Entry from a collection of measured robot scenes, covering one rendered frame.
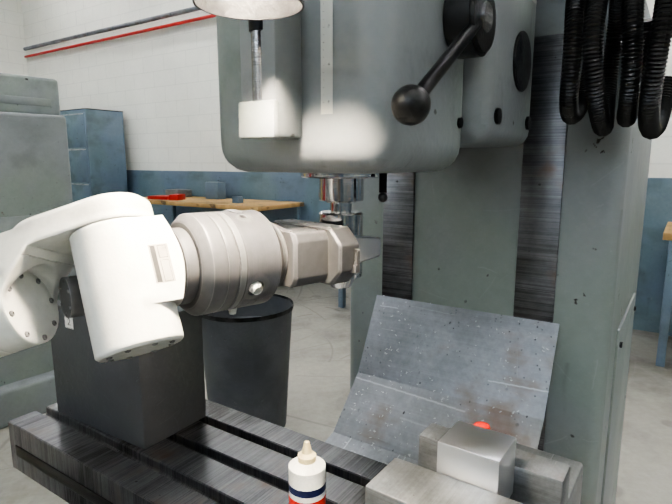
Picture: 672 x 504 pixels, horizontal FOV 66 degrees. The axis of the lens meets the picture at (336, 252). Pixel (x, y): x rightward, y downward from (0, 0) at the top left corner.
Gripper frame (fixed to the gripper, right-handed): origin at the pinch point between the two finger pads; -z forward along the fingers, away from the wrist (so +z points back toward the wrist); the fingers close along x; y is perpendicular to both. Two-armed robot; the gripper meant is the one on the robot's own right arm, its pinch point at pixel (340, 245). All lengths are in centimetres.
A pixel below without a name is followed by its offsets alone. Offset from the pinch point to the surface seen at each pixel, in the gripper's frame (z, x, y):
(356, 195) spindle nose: 0.1, -2.4, -5.5
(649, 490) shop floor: -188, 17, 120
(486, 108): -13.1, -8.6, -14.8
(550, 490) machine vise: -8.2, -21.1, 21.7
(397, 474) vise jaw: 2.3, -10.9, 20.6
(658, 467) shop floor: -209, 20, 120
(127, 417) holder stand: 12.5, 31.2, 27.6
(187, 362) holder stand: 3.5, 30.3, 21.3
